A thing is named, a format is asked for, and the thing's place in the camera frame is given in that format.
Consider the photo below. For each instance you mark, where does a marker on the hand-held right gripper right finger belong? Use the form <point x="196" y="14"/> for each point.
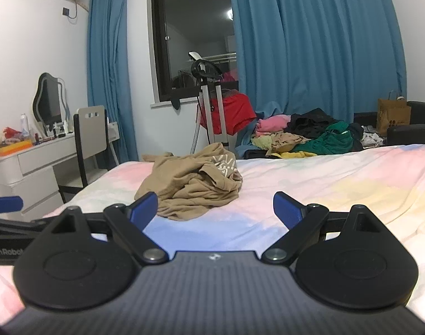
<point x="285" y="207"/>

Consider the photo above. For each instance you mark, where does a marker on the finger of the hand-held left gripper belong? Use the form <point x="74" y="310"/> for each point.
<point x="4" y="205"/>
<point x="16" y="226"/>

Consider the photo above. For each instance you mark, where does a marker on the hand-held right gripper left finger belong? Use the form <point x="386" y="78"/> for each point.
<point x="144" y="207"/>

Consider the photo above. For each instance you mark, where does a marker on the tan t-shirt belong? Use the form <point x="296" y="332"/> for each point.
<point x="191" y="188"/>

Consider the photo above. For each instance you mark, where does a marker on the white dressing table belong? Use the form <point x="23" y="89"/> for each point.
<point x="34" y="162"/>

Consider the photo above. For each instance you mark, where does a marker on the yellow cloth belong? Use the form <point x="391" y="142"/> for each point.
<point x="296" y="154"/>

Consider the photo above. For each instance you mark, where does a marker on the pastel bed sheet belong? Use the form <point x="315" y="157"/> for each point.
<point x="338" y="188"/>

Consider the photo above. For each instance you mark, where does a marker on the orange box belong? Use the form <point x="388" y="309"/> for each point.
<point x="13" y="148"/>

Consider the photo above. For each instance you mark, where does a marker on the beige cloth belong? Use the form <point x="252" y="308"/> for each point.
<point x="285" y="143"/>

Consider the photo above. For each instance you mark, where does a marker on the yellow-green cloth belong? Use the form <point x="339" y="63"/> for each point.
<point x="261" y="142"/>

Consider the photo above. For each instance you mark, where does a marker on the green cloth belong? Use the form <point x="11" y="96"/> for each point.
<point x="324" y="143"/>

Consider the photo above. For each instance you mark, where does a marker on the blue cloth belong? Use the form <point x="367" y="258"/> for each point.
<point x="243" y="143"/>

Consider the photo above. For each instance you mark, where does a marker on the pink cloth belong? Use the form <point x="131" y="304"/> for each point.
<point x="271" y="124"/>

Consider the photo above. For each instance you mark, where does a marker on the black cloth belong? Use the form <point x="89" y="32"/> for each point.
<point x="310" y="122"/>

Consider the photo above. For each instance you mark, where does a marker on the small cosmetic bottles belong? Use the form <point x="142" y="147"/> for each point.
<point x="60" y="129"/>

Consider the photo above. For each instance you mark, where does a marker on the black and beige chair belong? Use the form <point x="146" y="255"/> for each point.
<point x="90" y="129"/>

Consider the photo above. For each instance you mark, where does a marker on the red cloth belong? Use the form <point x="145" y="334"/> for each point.
<point x="233" y="111"/>

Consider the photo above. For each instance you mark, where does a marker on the white patterned cloth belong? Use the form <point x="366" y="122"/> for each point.
<point x="373" y="139"/>

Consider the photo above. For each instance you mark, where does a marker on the wavy vanity mirror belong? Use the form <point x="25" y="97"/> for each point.
<point x="50" y="97"/>

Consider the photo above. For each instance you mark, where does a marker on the garment steamer stand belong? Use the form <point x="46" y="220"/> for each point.
<point x="216" y="101"/>

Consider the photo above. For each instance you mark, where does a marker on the brown paper bag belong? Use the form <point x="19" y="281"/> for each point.
<point x="394" y="115"/>

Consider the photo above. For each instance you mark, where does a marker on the black sofa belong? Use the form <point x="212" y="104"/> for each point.
<point x="408" y="132"/>

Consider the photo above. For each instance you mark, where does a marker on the narrow blue curtain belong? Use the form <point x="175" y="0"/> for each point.
<point x="107" y="59"/>

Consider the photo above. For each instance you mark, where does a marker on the wide blue curtain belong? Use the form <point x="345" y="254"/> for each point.
<point x="320" y="42"/>

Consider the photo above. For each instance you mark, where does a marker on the dark framed window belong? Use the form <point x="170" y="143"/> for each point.
<point x="191" y="24"/>

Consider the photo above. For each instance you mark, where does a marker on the black wall socket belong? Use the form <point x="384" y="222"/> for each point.
<point x="65" y="11"/>

